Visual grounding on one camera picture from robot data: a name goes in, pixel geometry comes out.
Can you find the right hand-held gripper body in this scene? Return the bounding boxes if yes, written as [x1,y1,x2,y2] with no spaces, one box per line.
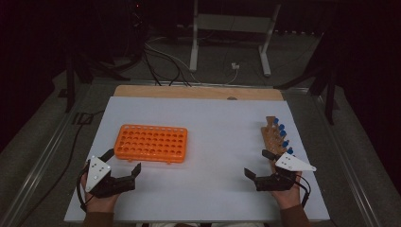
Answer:
[254,152,317,192]

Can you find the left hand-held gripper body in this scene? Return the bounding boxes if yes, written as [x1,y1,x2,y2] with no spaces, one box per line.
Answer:
[84,154,137,200]

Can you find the wooden tube rack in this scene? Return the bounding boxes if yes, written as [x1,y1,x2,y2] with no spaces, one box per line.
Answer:
[260,115,292,158]

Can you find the orange plastic tube rack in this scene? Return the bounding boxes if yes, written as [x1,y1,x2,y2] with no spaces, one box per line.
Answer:
[113,123,189,165]

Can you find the person's right hand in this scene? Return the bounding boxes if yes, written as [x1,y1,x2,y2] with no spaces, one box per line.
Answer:
[271,171,303,211]

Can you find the person's left hand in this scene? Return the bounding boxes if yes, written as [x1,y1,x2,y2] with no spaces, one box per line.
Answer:
[80,164,121,214]

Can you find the black tripod stand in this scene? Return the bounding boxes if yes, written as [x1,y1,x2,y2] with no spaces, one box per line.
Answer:
[63,48,131,114]
[273,31,338,126]

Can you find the dark computer tower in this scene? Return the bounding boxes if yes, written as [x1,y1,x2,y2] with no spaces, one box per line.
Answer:
[125,0,149,60]

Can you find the grey metal stand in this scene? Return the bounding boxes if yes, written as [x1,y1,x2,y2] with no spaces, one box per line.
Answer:
[188,0,282,79]

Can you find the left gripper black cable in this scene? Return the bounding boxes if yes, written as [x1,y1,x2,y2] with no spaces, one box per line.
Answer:
[76,164,93,213]

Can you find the long black floor cable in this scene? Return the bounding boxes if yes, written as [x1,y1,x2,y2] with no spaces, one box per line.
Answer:
[17,110,106,227]

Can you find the grey metal rail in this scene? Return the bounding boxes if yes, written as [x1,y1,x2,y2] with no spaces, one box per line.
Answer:
[310,94,381,227]
[0,82,93,227]

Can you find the black floor cables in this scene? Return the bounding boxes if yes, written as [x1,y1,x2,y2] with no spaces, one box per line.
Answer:
[142,44,192,88]

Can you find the white floor cable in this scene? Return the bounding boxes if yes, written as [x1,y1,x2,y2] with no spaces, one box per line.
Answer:
[145,36,203,84]

